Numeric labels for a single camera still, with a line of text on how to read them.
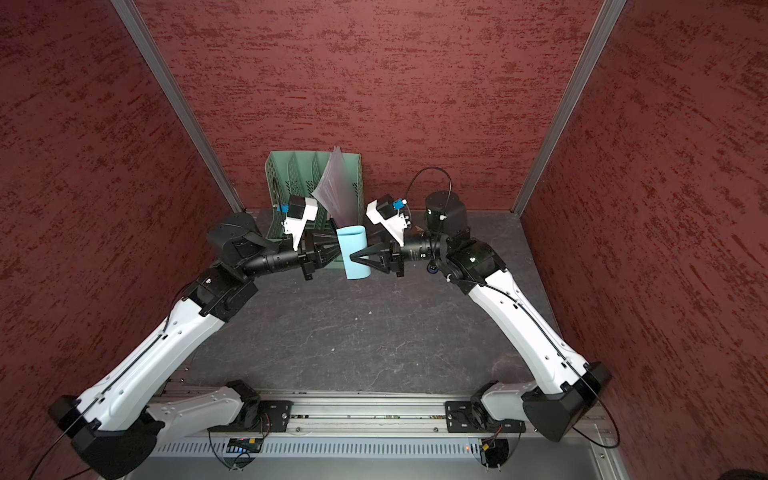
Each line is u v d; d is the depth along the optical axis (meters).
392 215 0.49
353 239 0.53
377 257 0.53
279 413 0.74
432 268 0.47
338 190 0.94
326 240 0.52
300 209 0.48
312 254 0.49
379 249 0.51
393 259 0.50
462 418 0.74
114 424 0.38
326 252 0.56
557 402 0.37
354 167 1.07
